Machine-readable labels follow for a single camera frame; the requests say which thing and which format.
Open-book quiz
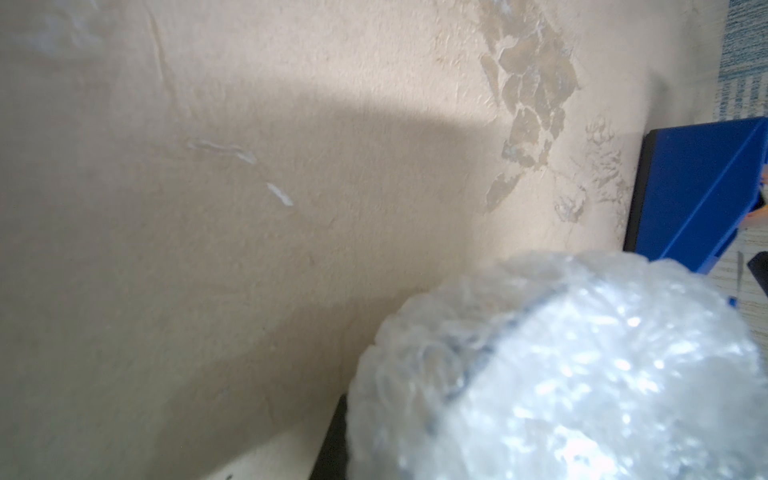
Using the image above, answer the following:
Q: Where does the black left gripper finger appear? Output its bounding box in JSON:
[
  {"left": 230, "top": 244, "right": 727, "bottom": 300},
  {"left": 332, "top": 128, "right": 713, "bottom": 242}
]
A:
[{"left": 309, "top": 394, "right": 349, "bottom": 480}]

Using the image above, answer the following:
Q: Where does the clear bubble wrap sheet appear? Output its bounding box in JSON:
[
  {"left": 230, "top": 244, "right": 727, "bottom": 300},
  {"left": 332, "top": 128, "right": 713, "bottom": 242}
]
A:
[{"left": 346, "top": 252, "right": 767, "bottom": 479}]

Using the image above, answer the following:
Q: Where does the blue tape dispenser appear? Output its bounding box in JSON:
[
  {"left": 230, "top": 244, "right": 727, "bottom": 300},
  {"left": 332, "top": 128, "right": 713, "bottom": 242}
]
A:
[{"left": 623, "top": 117, "right": 767, "bottom": 275}]

